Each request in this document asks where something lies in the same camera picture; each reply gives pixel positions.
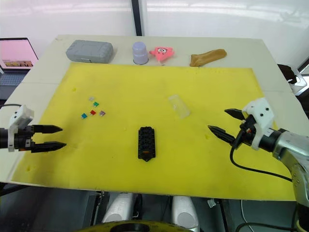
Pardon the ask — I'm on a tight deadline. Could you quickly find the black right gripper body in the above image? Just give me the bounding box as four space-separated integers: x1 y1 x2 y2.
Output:
232 115 257 148

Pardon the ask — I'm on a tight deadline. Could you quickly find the metal table leg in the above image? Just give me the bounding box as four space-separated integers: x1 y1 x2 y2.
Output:
93 190 106 227

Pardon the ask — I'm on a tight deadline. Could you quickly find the black floor cable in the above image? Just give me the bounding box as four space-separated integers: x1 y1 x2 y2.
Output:
236 221 299 232

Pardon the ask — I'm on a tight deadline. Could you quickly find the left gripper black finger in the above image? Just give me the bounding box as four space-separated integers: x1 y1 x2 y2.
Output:
30 142 67 154
33 124 64 134

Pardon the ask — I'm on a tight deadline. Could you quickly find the open laptop with pink screen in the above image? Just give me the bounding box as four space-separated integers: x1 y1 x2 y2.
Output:
0 37 39 87

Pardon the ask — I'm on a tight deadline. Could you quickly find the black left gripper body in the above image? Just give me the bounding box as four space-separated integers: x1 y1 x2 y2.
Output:
14 125 37 152

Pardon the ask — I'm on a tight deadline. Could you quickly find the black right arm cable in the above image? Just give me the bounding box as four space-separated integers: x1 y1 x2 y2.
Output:
229 123 293 182

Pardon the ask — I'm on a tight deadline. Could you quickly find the grey plastic tool case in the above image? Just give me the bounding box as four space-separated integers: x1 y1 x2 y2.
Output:
66 40 114 64

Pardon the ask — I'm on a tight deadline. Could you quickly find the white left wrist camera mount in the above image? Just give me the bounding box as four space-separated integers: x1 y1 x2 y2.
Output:
8 104 35 152

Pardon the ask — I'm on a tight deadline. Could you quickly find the silver open laptop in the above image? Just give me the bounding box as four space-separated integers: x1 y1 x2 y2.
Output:
291 57 309 97

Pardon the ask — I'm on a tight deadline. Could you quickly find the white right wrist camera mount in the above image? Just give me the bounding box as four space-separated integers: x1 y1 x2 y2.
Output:
242 97 275 151

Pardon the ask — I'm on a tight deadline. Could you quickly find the black bag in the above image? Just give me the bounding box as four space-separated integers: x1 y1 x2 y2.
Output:
277 63 301 86

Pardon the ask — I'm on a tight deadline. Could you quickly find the yellow and black round housing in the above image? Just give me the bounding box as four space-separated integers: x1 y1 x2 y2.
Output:
81 220 181 232

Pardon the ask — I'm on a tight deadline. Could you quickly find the black vertical wall post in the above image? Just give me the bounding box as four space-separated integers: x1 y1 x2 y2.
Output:
131 0 148 36

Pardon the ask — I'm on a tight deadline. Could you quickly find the clear plastic fuse box cover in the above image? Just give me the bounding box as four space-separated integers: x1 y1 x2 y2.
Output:
168 94 191 119

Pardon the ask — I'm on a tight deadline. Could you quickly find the pink star plush toy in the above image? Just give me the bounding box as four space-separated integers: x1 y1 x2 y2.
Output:
149 46 175 66

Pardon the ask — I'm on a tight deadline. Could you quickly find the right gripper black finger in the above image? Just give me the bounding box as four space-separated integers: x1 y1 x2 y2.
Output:
208 125 236 145
224 108 247 121

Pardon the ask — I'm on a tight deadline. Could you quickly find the white rounded shell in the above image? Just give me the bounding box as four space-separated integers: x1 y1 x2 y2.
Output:
171 195 200 232
101 193 135 223

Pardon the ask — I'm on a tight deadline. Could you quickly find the lavender plastic cup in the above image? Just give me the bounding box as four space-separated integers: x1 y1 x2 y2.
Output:
132 41 149 65

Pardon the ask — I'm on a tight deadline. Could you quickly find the black fuse box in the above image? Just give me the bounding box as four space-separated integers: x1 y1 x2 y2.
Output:
138 126 158 163

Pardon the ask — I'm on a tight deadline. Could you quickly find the white floor cable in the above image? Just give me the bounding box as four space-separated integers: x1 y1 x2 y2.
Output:
240 200 249 224

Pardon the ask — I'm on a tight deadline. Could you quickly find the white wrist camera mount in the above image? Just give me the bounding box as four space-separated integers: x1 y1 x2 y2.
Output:
8 104 35 152
242 97 275 151

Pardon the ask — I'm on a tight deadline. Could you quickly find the yellow foam mat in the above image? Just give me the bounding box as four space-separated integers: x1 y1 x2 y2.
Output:
11 62 297 201

